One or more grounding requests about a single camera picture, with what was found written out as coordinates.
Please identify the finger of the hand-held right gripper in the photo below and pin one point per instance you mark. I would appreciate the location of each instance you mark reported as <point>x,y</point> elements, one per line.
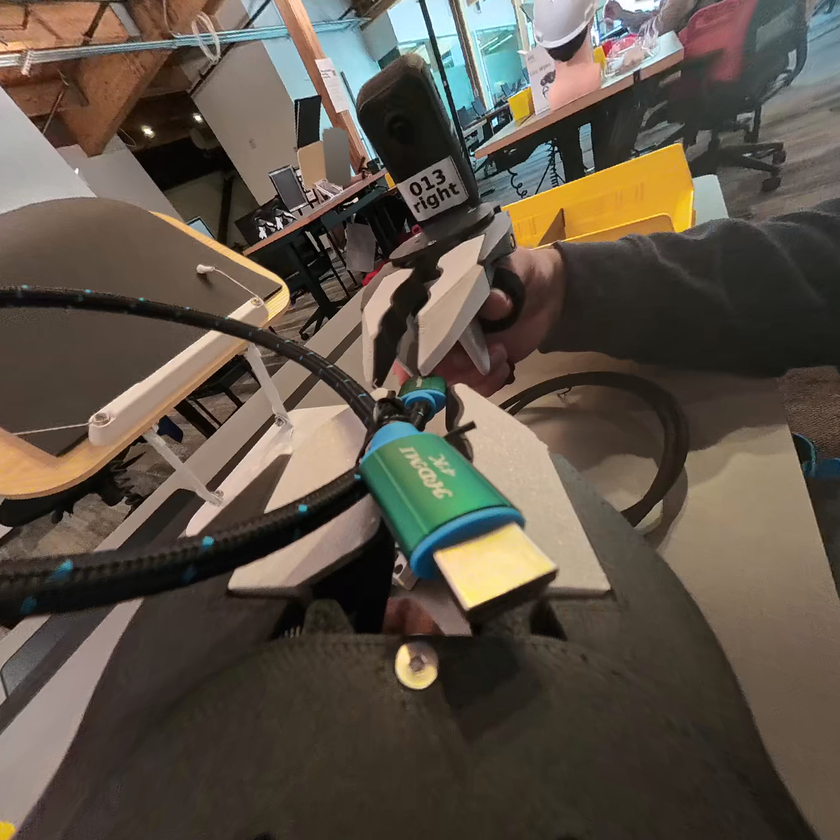
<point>375,321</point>
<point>453,295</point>

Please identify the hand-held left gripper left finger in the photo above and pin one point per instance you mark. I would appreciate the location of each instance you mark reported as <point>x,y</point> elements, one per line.
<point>315,466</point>

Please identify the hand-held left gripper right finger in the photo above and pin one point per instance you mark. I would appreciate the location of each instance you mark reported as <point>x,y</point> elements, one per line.
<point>564,518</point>

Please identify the person's right forearm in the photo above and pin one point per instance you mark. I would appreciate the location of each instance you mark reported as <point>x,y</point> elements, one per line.
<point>689,295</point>

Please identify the person's right hand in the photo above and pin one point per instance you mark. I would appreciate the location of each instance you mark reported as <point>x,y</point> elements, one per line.
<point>538,295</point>

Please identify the person's left hand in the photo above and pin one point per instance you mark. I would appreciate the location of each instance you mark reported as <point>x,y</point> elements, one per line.
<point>405,618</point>

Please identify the grey hanging paper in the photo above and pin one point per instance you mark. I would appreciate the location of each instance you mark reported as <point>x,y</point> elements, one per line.
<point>359,246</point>

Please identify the white folding stand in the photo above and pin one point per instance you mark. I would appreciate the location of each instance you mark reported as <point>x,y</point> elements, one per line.
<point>243,499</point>

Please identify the long wooden desk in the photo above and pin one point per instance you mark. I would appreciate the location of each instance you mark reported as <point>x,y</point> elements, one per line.
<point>525,131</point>
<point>308,220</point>

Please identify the small yellow bin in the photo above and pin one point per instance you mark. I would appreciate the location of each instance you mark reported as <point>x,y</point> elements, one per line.
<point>522,105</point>

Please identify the grey monitor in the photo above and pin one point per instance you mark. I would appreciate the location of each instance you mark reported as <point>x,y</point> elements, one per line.
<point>287,187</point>

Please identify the white sign card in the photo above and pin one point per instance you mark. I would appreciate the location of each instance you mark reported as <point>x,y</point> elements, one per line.
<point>541,85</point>

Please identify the mannequin head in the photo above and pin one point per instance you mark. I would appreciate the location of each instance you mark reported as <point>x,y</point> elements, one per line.
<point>577,79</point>

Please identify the black pole stand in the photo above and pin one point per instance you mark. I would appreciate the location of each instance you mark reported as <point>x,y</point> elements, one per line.
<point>436,39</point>

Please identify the white paper sign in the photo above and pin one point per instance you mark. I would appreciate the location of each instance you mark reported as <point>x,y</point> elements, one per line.
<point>331,85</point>

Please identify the small laptop screen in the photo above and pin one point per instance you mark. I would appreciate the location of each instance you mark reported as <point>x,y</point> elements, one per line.
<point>200,228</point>

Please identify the wooden pillar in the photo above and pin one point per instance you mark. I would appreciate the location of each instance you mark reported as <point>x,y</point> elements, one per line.
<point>308,52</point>

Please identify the white hard hat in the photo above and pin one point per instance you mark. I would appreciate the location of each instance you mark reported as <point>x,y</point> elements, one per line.
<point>564,19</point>

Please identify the clear plastic bag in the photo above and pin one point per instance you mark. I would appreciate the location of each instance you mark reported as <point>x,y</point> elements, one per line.
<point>623,56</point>

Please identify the blue plastic piece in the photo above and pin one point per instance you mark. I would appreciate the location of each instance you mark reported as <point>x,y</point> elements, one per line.
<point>817,459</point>

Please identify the wooden-edged black board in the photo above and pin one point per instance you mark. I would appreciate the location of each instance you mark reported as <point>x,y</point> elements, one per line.
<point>98,315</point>

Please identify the red jacket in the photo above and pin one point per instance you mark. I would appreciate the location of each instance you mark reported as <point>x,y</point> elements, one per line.
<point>715,36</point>

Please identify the black office chair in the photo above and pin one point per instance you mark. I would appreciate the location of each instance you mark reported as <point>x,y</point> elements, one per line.
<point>768,65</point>

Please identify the ceiling pipe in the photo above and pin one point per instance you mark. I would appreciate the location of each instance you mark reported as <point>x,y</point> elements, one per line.
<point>131,47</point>

